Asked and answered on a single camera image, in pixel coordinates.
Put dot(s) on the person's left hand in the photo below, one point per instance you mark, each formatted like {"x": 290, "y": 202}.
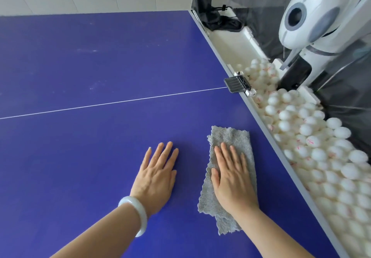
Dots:
{"x": 155, "y": 181}

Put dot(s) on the white table tennis ball machine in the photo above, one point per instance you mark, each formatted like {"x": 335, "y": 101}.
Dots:
{"x": 318, "y": 14}

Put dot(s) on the white jade bangle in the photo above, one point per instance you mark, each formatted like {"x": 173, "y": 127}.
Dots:
{"x": 138, "y": 208}

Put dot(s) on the person's right middle finger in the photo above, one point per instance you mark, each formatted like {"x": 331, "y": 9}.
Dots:
{"x": 227, "y": 156}

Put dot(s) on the black table edge clamp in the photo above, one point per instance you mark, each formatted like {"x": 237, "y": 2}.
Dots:
{"x": 237, "y": 83}

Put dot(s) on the person's left forearm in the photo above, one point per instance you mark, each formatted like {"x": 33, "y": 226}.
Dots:
{"x": 98, "y": 234}

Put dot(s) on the pile of white table tennis balls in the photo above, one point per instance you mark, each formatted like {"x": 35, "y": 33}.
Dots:
{"x": 318, "y": 156}

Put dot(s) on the person's right forearm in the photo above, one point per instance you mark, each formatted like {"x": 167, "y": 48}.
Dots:
{"x": 269, "y": 236}

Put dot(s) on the white ball collecting tray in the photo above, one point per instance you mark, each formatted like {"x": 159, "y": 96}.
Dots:
{"x": 226, "y": 39}

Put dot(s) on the person's right little finger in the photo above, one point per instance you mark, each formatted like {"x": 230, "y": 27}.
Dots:
{"x": 245, "y": 165}

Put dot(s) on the person's right thumb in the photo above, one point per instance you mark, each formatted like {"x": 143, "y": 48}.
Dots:
{"x": 214, "y": 179}

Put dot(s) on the person's right hand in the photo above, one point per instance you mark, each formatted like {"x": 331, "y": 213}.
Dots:
{"x": 234, "y": 187}

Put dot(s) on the person's left thumb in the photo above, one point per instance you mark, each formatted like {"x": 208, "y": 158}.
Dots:
{"x": 174, "y": 178}

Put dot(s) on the grey cleaning cloth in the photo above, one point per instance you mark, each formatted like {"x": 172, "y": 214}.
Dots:
{"x": 229, "y": 136}

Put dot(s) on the black catch net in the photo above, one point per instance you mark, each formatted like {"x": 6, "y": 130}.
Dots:
{"x": 258, "y": 9}

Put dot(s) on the person's left little finger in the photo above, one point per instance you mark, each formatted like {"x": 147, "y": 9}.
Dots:
{"x": 146, "y": 158}

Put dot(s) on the person's left middle finger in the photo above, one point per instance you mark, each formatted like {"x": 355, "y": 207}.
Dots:
{"x": 166, "y": 155}

